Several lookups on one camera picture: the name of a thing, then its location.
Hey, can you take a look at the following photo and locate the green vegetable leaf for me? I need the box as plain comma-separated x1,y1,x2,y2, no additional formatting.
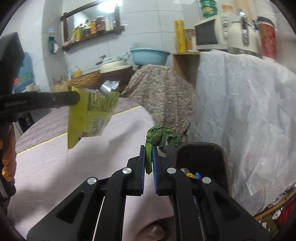
145,125,182,174

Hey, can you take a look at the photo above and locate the black trash bin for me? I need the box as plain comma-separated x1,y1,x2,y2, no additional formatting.
166,142,229,192

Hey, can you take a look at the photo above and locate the person right hand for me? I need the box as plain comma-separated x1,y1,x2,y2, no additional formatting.
134,222,171,241

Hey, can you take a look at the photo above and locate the beige utensil holder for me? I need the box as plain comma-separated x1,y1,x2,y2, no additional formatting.
53,78,69,92

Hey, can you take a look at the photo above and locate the pink table cloth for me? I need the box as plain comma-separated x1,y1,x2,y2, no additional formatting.
8,107,154,236

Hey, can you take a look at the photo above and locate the yellow soap bottle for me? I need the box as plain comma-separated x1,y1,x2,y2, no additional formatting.
73,66,83,78

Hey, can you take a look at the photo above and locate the purple striped table mat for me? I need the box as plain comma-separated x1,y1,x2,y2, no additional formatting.
14,97,143,155

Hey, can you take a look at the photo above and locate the woven basket sink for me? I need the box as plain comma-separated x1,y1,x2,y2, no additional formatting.
68,70,103,89

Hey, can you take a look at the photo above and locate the wooden framed mirror shelf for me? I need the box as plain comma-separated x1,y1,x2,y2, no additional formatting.
60,1,125,52

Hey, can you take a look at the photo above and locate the brown white rice cooker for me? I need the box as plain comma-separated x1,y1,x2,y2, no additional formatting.
100,60,133,86

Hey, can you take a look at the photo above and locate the floral cloth cover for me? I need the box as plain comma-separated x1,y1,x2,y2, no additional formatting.
121,64,196,135

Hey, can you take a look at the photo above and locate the white sheet cover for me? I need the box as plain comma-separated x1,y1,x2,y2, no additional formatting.
188,50,295,215

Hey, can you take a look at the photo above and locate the light blue plastic basin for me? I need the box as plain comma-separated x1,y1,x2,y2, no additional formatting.
130,47,170,65

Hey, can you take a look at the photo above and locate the wooden side shelf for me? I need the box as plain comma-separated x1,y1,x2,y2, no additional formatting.
173,52,200,88

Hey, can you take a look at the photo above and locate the yellow roll of bags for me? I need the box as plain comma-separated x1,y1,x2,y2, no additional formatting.
174,20,187,53

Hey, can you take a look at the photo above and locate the white microwave oven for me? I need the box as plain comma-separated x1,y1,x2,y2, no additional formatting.
195,12,238,51

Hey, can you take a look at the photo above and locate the cream electric kettle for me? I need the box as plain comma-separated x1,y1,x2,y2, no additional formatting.
227,10,261,58

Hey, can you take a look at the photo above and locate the red paper cup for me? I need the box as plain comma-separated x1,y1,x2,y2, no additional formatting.
257,16,277,61

